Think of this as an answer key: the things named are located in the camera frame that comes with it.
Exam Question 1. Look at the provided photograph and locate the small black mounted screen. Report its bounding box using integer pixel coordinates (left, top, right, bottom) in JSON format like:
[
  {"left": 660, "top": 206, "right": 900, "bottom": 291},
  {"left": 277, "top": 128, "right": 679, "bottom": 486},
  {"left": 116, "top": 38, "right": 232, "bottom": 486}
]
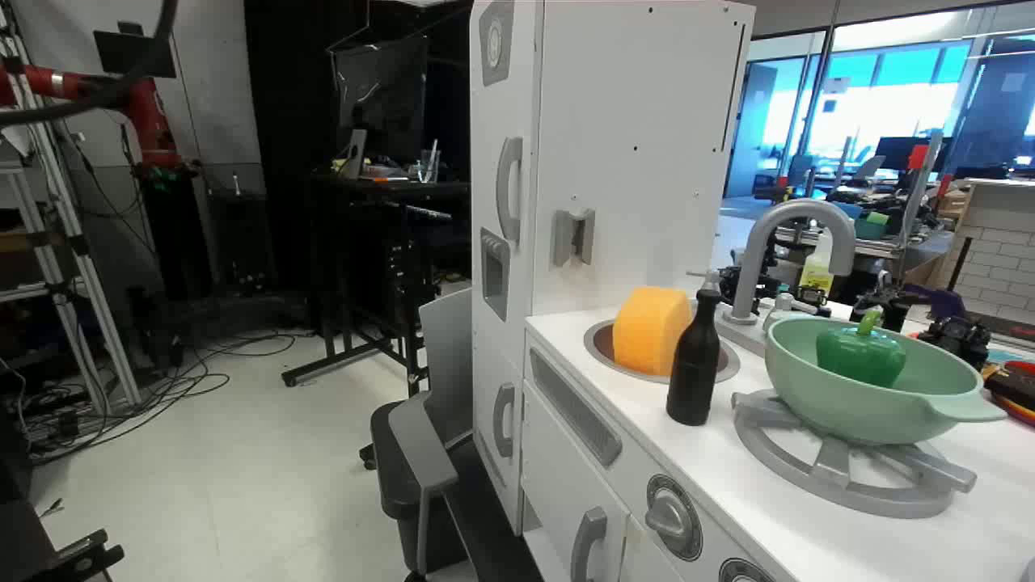
[{"left": 91, "top": 22, "right": 179, "bottom": 81}]

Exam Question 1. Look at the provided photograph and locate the grey toy faucet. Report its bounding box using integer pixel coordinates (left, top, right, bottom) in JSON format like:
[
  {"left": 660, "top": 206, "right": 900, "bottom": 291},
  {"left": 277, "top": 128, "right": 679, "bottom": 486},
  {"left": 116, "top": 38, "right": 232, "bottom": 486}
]
[{"left": 718, "top": 198, "right": 859, "bottom": 348}]

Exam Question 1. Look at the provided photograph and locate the green toy bell pepper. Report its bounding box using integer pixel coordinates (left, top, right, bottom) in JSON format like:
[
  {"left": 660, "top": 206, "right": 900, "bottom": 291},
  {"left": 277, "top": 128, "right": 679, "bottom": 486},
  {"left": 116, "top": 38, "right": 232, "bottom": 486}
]
[{"left": 810, "top": 304, "right": 908, "bottom": 387}]

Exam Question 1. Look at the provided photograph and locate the grey office chair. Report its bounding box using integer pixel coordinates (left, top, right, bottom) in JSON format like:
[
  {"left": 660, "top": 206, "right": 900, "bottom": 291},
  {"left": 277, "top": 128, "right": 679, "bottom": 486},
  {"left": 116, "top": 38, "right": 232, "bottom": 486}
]
[{"left": 368, "top": 289, "right": 520, "bottom": 582}]

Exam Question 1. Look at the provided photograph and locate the black computer monitor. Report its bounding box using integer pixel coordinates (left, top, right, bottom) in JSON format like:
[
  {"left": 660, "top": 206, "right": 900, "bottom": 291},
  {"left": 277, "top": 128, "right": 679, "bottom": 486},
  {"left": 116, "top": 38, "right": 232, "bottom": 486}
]
[{"left": 326, "top": 29, "right": 433, "bottom": 164}]

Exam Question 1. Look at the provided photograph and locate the grey round stove burner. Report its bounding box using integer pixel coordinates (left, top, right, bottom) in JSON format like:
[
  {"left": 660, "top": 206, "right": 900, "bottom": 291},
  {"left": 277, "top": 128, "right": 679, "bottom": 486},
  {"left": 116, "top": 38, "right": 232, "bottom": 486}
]
[{"left": 732, "top": 387, "right": 980, "bottom": 521}]

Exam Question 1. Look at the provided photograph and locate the mint green toy pot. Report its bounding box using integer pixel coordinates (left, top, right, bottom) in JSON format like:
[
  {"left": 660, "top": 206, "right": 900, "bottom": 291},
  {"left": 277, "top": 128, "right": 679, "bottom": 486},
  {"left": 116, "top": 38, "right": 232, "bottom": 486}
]
[{"left": 760, "top": 313, "right": 1009, "bottom": 445}]

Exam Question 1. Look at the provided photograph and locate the black bottle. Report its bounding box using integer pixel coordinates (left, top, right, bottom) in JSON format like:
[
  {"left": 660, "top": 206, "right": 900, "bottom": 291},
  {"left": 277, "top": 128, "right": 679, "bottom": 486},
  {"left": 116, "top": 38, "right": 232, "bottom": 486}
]
[{"left": 662, "top": 282, "right": 727, "bottom": 427}]

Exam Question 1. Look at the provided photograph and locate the small white fridge door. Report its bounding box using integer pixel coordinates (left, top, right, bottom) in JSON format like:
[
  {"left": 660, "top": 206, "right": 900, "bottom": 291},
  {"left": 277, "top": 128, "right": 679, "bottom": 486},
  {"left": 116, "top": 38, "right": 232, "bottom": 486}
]
[{"left": 468, "top": 289, "right": 529, "bottom": 533}]

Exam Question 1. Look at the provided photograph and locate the grey bracket on fridge side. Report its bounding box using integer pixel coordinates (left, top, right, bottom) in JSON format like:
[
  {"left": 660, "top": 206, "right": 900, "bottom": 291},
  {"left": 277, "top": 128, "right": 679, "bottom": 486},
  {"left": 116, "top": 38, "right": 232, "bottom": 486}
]
[{"left": 549, "top": 206, "right": 599, "bottom": 269}]

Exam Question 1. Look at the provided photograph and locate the white toy play kitchen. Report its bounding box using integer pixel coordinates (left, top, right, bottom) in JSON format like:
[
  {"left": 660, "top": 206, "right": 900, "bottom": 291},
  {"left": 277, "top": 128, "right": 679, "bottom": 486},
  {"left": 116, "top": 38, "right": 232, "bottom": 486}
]
[{"left": 464, "top": 0, "right": 1035, "bottom": 582}]

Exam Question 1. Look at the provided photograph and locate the black rolling stand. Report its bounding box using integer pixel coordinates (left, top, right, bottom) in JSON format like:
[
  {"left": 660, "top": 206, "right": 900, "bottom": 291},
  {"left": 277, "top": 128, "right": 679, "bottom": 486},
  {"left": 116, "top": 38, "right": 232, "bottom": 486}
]
[{"left": 280, "top": 157, "right": 471, "bottom": 390}]

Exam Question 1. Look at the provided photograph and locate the grey round oven knob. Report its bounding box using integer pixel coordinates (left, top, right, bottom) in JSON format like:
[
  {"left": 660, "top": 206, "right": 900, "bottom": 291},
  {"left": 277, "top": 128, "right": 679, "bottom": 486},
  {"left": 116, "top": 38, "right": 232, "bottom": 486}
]
[
  {"left": 716, "top": 554, "right": 773, "bottom": 582},
  {"left": 643, "top": 472, "right": 704, "bottom": 563}
]

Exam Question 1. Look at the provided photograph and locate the floor cable bundle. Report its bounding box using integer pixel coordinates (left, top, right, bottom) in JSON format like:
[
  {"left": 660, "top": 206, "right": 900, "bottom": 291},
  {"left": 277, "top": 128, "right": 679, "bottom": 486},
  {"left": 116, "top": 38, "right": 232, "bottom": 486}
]
[{"left": 0, "top": 334, "right": 295, "bottom": 466}]

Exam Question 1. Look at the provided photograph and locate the white tiled panel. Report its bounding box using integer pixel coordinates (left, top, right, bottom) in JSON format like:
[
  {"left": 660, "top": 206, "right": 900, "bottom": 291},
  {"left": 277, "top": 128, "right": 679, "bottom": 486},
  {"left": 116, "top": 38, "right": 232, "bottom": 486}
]
[{"left": 952, "top": 174, "right": 1035, "bottom": 334}]

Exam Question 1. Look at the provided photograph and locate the aluminium frame rack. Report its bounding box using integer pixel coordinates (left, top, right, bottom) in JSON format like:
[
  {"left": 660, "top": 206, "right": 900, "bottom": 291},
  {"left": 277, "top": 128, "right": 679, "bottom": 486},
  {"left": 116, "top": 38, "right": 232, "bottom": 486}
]
[{"left": 0, "top": 0, "right": 145, "bottom": 412}]

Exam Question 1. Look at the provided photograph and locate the red and black object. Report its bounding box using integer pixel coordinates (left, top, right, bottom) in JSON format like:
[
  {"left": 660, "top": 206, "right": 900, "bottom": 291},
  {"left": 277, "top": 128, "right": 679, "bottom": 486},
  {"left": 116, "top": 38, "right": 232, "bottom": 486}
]
[{"left": 980, "top": 359, "right": 1035, "bottom": 430}]

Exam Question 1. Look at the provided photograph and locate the yellow spray bottle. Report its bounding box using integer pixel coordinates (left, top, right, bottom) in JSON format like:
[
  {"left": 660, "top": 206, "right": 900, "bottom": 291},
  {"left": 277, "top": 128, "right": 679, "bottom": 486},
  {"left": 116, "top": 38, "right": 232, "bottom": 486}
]
[{"left": 796, "top": 227, "right": 836, "bottom": 304}]

